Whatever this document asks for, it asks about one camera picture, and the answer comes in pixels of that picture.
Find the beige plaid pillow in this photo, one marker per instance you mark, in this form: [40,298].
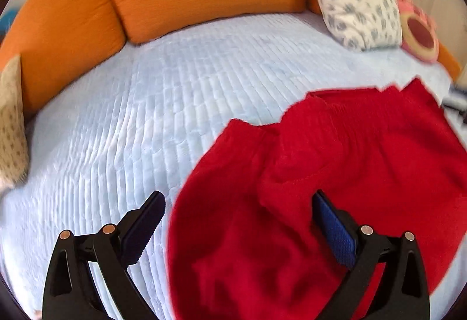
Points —
[12,130]

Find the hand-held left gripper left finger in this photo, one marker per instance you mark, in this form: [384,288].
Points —
[142,229]

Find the orange sofa headboard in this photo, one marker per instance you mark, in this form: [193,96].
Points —
[448,61]

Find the light blue quilted blanket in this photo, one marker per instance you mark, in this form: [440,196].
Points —
[164,86]

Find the pink bear plush cushion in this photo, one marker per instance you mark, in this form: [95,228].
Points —
[419,32]

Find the red jacket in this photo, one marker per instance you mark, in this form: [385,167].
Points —
[292,159]

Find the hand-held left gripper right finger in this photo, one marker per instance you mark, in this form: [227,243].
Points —
[335,232]

